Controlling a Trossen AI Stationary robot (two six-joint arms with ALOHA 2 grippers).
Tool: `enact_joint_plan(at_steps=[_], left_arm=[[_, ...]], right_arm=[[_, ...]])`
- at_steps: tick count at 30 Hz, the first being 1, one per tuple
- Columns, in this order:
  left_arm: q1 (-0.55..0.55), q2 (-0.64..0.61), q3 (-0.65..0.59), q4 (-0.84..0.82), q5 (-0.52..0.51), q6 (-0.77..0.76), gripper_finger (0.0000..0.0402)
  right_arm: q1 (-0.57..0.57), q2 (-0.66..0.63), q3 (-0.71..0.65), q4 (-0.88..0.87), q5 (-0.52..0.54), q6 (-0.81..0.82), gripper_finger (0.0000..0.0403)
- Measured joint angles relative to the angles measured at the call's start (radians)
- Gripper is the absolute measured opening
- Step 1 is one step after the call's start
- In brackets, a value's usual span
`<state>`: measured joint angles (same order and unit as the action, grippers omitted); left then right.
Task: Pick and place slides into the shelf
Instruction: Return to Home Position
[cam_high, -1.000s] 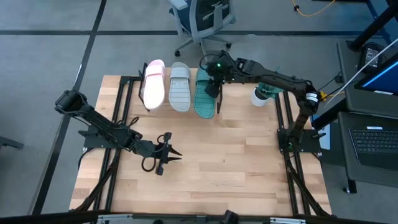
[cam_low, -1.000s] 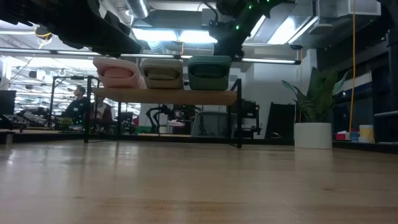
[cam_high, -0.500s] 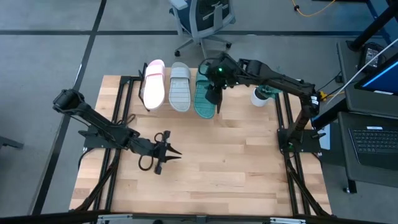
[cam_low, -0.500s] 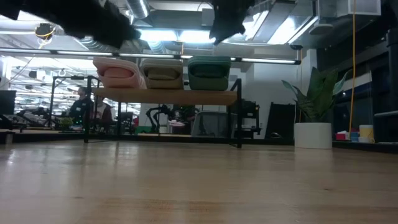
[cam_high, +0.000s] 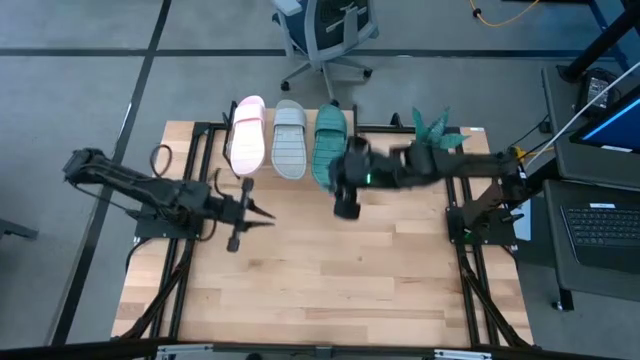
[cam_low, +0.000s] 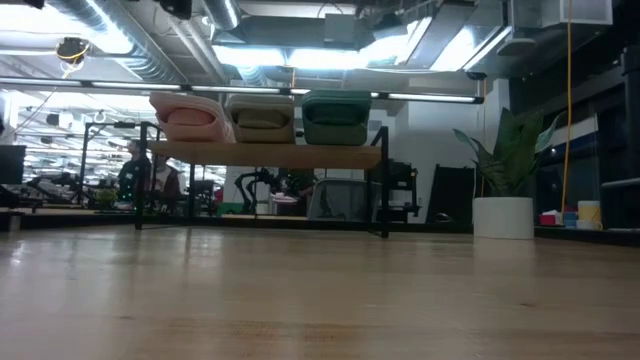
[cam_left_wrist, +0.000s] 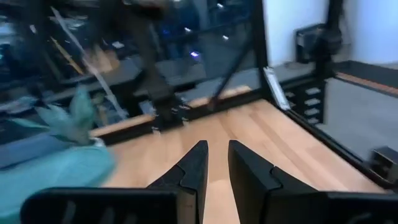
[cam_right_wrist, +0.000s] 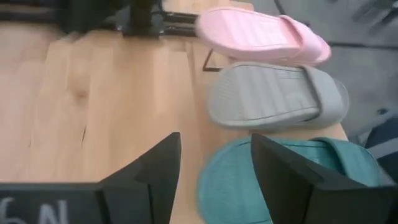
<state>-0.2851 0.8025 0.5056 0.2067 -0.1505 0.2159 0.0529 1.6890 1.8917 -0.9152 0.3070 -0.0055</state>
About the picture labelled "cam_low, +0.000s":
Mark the green leafy plant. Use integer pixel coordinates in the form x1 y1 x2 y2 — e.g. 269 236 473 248
452 106 569 199

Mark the yellow hanging cord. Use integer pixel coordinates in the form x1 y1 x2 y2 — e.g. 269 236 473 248
559 0 574 214

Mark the black cart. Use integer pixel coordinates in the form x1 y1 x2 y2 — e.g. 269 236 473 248
373 159 422 223

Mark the teal green slide sandal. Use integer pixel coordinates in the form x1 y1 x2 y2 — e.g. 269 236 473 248
300 89 373 147

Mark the black background robot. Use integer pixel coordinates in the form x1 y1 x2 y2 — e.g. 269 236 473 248
234 168 282 216

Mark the black panel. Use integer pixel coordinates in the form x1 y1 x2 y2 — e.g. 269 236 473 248
428 163 476 225

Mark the yellow black cord reel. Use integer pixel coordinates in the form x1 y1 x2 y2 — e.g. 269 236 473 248
54 36 92 65

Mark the pink slide sandal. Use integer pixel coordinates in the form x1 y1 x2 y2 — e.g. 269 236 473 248
148 91 236 145

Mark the black monitor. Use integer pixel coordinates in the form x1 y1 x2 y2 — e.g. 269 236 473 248
0 144 27 186

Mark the yellow and white container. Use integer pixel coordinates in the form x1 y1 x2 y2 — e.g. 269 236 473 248
576 199 603 231

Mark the wooden shelf with black frame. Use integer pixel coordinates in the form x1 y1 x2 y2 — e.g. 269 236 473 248
133 121 392 239

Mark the small potted plant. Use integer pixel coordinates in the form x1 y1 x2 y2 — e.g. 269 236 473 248
95 187 119 210

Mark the grey mesh chair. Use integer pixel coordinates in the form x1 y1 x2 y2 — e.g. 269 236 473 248
306 177 370 222

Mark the person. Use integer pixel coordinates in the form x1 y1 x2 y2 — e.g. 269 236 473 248
149 153 182 213
116 138 152 212

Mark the long light bar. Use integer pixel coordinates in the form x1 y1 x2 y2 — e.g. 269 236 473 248
0 76 485 105

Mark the white plant pot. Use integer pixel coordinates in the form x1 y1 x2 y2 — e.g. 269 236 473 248
471 196 536 241

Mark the beige slide sandal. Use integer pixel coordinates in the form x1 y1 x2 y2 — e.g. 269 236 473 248
225 93 297 145

